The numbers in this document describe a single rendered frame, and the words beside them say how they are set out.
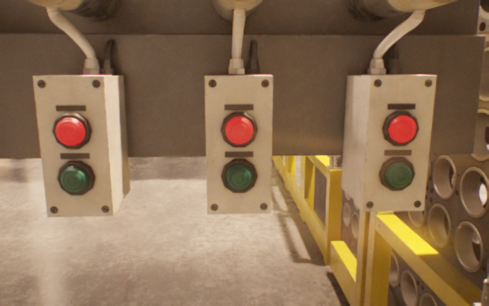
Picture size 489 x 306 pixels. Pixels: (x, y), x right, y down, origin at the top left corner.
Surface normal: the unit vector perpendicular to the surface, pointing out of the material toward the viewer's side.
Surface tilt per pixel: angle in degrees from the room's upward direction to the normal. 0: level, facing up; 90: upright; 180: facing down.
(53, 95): 90
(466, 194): 68
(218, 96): 90
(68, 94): 90
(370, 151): 90
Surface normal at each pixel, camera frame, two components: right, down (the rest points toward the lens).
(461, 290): 0.00, -0.98
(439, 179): 0.04, -0.18
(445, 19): 0.05, 0.21
